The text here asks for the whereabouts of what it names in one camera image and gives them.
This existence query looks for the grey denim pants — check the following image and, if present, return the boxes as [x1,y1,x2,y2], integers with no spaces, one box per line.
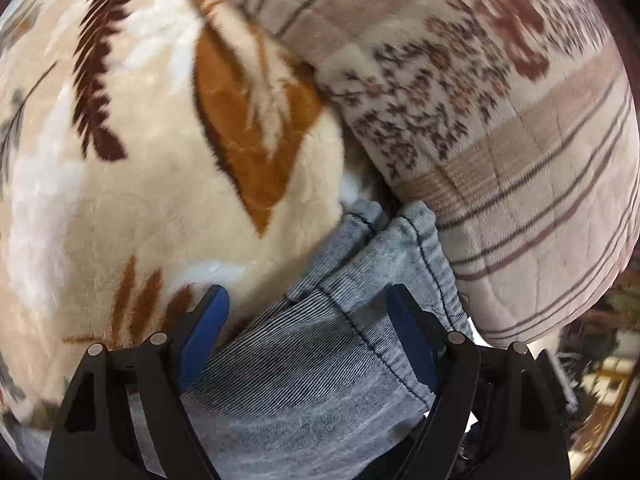
[8,198,475,480]

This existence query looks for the beige leaf-pattern blanket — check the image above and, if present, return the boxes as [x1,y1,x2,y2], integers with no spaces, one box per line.
[1,0,376,429]

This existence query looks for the striped floral beige pillow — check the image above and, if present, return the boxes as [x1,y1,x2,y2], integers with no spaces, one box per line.
[230,0,639,347]

